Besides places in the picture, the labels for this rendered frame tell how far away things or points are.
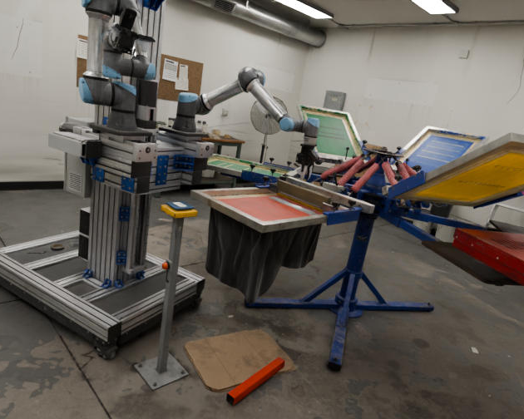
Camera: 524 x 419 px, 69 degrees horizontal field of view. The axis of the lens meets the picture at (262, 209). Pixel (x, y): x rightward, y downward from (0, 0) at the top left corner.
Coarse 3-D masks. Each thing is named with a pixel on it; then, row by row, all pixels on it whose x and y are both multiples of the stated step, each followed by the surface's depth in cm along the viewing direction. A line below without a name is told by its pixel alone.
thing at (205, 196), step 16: (192, 192) 207; (208, 192) 212; (224, 192) 220; (240, 192) 229; (256, 192) 238; (272, 192) 248; (224, 208) 188; (256, 224) 172; (272, 224) 173; (288, 224) 181; (304, 224) 190
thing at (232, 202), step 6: (240, 198) 222; (246, 198) 224; (252, 198) 227; (258, 198) 229; (264, 198) 232; (282, 198) 240; (228, 204) 206; (234, 204) 208; (240, 204) 210; (276, 204) 223; (282, 204) 225; (294, 204) 230
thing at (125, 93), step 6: (114, 84) 188; (120, 84) 187; (126, 84) 188; (114, 90) 186; (120, 90) 188; (126, 90) 189; (132, 90) 191; (114, 96) 186; (120, 96) 188; (126, 96) 190; (132, 96) 192; (114, 102) 188; (120, 102) 189; (126, 102) 191; (132, 102) 193; (114, 108) 191; (120, 108) 190; (126, 108) 191; (132, 108) 194
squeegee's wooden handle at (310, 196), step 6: (282, 180) 239; (282, 186) 238; (288, 186) 235; (294, 186) 231; (288, 192) 235; (294, 192) 231; (300, 192) 228; (306, 192) 224; (312, 192) 222; (300, 198) 228; (306, 198) 225; (312, 198) 222; (318, 198) 219; (324, 198) 215; (330, 198) 215; (318, 204) 219
